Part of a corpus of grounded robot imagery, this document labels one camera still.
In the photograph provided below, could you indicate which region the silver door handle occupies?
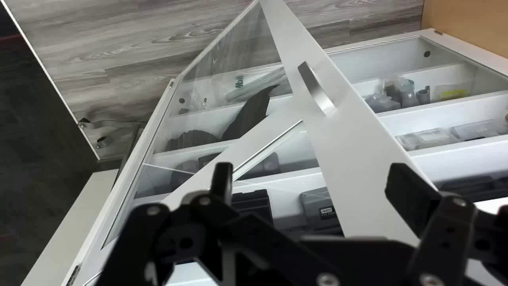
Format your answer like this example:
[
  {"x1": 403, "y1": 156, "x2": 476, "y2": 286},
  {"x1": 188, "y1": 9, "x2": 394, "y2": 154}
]
[{"x1": 299, "y1": 62, "x2": 337, "y2": 116}]

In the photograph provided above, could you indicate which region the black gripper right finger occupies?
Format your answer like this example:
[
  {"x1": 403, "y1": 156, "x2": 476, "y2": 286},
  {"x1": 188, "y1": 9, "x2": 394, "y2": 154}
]
[{"x1": 384, "y1": 162, "x2": 442, "y2": 229}]

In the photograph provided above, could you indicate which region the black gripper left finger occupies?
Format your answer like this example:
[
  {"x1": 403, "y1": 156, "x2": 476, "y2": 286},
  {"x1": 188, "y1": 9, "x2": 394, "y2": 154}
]
[{"x1": 210, "y1": 162, "x2": 234, "y2": 203}]

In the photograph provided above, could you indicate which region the brown cardboard box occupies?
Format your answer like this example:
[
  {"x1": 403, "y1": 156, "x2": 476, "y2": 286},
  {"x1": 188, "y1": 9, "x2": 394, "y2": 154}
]
[{"x1": 422, "y1": 0, "x2": 508, "y2": 57}]

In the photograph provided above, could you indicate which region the white glass shelf door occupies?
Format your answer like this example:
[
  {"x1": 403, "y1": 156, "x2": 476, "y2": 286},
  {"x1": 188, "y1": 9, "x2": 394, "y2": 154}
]
[{"x1": 62, "y1": 0, "x2": 438, "y2": 286}]

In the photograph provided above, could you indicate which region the white shelf cabinet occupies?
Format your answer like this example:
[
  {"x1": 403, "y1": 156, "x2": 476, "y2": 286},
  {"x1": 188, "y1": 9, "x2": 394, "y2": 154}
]
[{"x1": 22, "y1": 30, "x2": 508, "y2": 286}]

